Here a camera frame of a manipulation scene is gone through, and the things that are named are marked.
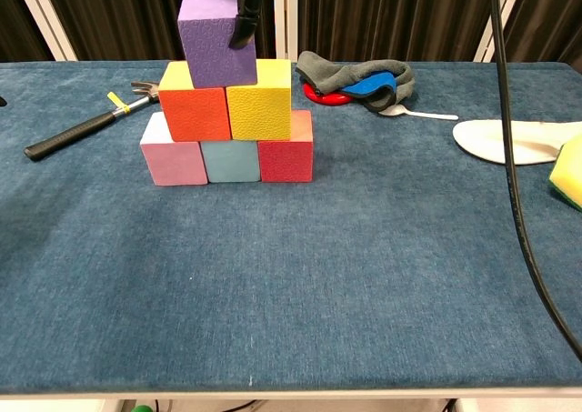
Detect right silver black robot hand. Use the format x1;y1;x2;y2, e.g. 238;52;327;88
228;0;265;50

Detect purple foam cube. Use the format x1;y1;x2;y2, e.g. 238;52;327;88
176;0;258;89

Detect yellow foam cube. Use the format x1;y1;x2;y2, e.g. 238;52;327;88
226;58;293;141

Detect orange foam cube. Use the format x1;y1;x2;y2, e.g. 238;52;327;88
158;61;232;143

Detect grey cloth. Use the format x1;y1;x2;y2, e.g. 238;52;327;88
295;50;416;114

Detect red disc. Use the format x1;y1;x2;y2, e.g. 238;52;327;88
303;82;354;107

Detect teal foam cube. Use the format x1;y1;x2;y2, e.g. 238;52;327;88
200;139;261;184

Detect red foam cube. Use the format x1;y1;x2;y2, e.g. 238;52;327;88
256;109;315;184

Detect pink foam cube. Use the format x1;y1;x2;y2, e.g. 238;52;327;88
140;110;209;186

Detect white plastic spoon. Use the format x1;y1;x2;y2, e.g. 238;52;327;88
377;104;459;121

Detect white shoe insole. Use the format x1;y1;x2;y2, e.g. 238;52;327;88
452;118;582;166

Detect blue fabric table cover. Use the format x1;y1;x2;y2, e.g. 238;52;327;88
0;60;582;395

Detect yellow green sponge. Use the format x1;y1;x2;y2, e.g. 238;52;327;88
548;132;582;212

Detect white partition post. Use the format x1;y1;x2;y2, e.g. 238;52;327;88
12;0;77;62
472;0;524;63
272;0;299;61

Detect black handled claw hammer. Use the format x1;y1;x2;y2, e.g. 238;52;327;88
23;81;163;162

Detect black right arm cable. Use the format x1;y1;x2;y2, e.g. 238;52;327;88
488;0;582;363

